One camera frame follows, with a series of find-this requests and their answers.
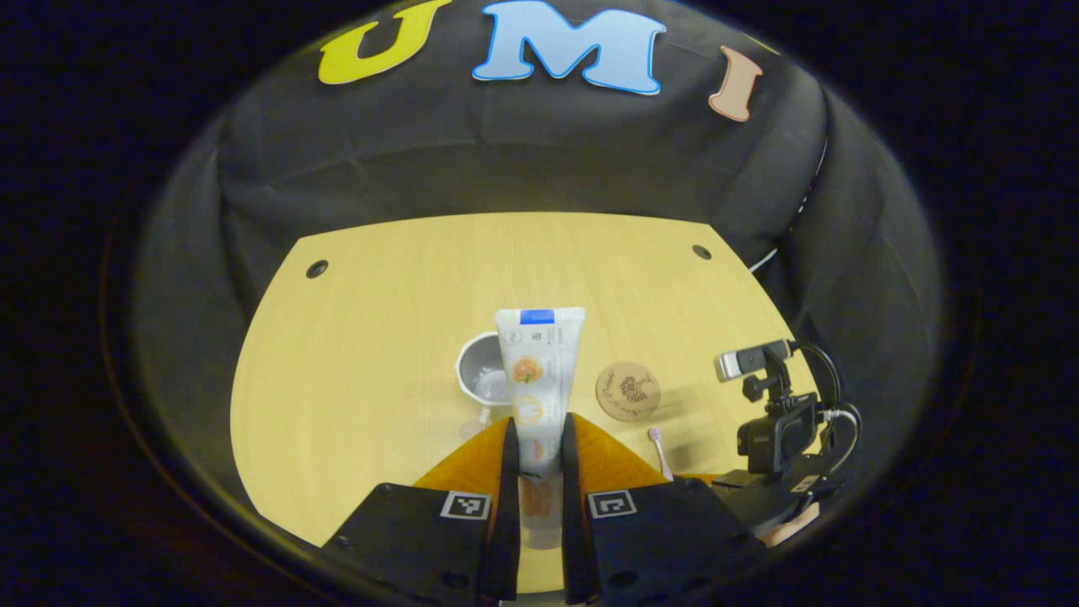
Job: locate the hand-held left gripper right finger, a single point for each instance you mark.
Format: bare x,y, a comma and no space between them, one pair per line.
571,514

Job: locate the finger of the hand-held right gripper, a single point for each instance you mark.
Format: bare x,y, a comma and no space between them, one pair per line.
775,502

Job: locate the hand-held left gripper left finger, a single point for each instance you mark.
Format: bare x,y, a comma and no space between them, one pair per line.
512,506

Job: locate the white toothbrush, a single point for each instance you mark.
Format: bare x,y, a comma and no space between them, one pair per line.
661,451

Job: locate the white toothpaste tube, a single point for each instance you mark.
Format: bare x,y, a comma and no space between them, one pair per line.
539,379

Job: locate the round wooden coaster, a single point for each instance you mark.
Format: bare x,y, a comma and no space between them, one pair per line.
628,392

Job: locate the white cup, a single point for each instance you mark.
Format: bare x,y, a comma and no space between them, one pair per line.
479,371

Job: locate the black backdrop cloth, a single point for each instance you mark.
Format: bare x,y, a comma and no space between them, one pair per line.
506,152

